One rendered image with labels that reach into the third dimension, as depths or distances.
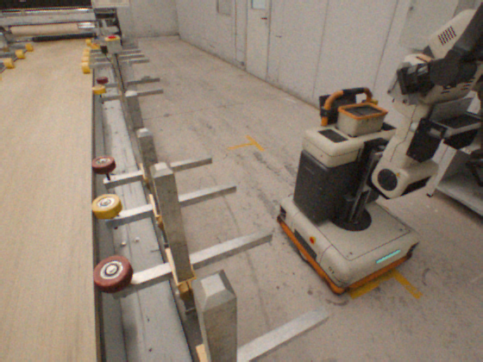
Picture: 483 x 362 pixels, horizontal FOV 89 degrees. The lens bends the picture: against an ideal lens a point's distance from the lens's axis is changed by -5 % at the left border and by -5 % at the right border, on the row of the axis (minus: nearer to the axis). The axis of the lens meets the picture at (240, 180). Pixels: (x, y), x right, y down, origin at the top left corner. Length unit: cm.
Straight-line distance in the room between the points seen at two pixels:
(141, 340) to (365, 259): 114
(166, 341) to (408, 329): 129
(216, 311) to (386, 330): 148
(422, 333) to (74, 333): 159
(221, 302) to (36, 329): 46
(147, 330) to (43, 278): 33
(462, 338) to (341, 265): 74
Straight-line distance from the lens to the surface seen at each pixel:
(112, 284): 64
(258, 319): 155
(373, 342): 164
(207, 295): 26
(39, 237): 83
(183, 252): 58
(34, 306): 69
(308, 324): 65
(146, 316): 90
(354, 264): 150
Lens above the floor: 140
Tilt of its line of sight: 36 degrees down
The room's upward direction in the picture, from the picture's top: 1 degrees clockwise
